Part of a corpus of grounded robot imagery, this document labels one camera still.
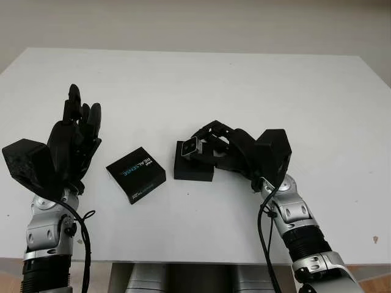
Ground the black box base foam insert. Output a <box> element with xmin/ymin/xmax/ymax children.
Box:
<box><xmin>172</xmin><ymin>140</ymin><xmax>216</xmax><ymax>183</ymax></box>

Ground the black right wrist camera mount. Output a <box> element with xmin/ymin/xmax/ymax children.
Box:
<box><xmin>255</xmin><ymin>129</ymin><xmax>293</xmax><ymax>187</ymax></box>

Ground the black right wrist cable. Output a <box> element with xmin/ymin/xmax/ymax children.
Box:
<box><xmin>258</xmin><ymin>183</ymin><xmax>282</xmax><ymax>293</ymax></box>

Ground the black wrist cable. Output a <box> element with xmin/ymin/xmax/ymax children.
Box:
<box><xmin>258</xmin><ymin>183</ymin><xmax>282</xmax><ymax>293</ymax></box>
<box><xmin>39</xmin><ymin>195</ymin><xmax>95</xmax><ymax>293</ymax></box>

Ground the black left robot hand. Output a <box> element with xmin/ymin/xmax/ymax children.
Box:
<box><xmin>45</xmin><ymin>84</ymin><xmax>103</xmax><ymax>196</ymax></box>

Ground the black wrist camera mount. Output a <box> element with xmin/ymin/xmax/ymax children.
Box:
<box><xmin>1</xmin><ymin>139</ymin><xmax>67</xmax><ymax>202</ymax></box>
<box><xmin>255</xmin><ymin>129</ymin><xmax>293</xmax><ymax>187</ymax></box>

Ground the black RealSense box lid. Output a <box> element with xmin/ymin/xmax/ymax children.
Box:
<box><xmin>106</xmin><ymin>146</ymin><xmax>167</xmax><ymax>207</ymax></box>

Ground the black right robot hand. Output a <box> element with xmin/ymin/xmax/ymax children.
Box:
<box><xmin>189</xmin><ymin>120</ymin><xmax>268</xmax><ymax>192</ymax></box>

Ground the grey black robot torso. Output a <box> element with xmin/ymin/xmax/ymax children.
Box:
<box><xmin>126</xmin><ymin>264</ymin><xmax>294</xmax><ymax>293</ymax></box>

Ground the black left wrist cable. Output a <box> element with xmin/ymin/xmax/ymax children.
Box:
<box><xmin>39</xmin><ymin>195</ymin><xmax>95</xmax><ymax>293</ymax></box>

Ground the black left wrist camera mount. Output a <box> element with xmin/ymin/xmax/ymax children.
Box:
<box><xmin>1</xmin><ymin>139</ymin><xmax>67</xmax><ymax>202</ymax></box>

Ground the small silver depth camera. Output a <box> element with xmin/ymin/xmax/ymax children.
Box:
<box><xmin>180</xmin><ymin>137</ymin><xmax>205</xmax><ymax>159</ymax></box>

